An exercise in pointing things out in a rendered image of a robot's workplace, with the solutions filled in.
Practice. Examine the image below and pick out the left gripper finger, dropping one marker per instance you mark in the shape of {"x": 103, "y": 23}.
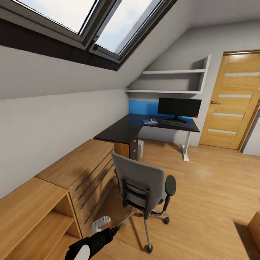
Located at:
{"x": 114, "y": 231}

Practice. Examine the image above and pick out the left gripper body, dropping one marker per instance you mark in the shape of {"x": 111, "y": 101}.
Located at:
{"x": 103, "y": 237}

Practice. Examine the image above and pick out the swivel chair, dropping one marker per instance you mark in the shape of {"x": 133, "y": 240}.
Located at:
{"x": 144, "y": 187}

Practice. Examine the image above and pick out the fixed window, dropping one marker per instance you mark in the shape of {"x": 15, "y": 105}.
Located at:
{"x": 100, "y": 33}

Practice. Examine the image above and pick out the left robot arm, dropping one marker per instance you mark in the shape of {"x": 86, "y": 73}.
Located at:
{"x": 85, "y": 248}

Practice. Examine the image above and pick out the desktop computer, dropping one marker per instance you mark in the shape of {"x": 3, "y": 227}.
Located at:
{"x": 140, "y": 149}

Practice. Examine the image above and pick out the monitor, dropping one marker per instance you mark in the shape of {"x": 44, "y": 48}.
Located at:
{"x": 179, "y": 107}

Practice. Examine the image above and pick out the keyboard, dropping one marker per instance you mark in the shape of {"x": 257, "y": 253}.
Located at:
{"x": 174, "y": 123}

